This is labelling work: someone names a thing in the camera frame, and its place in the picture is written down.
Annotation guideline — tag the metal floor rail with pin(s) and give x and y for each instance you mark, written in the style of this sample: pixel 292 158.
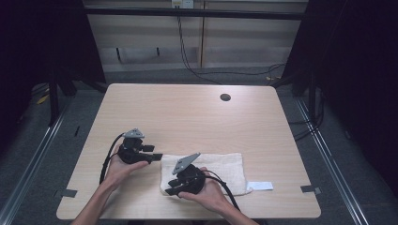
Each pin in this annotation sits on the metal floor rail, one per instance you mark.
pixel 28 162
pixel 331 162

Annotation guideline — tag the black horizontal bar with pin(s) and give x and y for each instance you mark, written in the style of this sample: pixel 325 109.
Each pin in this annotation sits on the black horizontal bar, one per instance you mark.
pixel 194 13

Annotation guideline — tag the white towel with label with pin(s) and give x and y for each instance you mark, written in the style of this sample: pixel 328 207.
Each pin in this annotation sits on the white towel with label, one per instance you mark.
pixel 225 170

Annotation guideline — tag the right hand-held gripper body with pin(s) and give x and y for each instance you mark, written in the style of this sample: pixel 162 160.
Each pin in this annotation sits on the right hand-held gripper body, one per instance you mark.
pixel 189 179

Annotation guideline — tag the black curtain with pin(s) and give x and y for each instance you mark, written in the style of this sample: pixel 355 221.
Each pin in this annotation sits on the black curtain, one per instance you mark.
pixel 356 78
pixel 37 56

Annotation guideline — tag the small black floor strip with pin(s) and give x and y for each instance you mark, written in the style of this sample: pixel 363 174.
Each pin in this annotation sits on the small black floor strip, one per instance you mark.
pixel 76 131

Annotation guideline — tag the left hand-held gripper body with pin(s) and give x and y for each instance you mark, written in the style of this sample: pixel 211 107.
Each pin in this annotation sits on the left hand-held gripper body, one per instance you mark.
pixel 131 153

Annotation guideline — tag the round dark table grommet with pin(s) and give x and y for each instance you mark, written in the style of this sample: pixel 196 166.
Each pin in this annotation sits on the round dark table grommet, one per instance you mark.
pixel 225 97

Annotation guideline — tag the person's right hand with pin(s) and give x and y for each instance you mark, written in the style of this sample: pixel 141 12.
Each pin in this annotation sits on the person's right hand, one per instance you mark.
pixel 209 195

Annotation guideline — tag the grey tape piece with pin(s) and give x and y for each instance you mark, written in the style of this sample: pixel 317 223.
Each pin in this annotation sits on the grey tape piece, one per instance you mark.
pixel 66 193
pixel 310 189

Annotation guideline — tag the yellow floor object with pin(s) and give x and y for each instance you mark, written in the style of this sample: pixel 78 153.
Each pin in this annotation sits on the yellow floor object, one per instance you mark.
pixel 42 99

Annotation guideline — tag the white wall power outlet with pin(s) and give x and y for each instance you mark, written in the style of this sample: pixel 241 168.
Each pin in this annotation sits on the white wall power outlet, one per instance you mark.
pixel 182 3

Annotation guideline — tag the black metal stand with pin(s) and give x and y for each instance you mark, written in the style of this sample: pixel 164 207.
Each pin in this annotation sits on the black metal stand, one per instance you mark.
pixel 53 103

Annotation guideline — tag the person's left hand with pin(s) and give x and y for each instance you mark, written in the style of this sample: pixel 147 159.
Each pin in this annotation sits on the person's left hand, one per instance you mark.
pixel 120 173

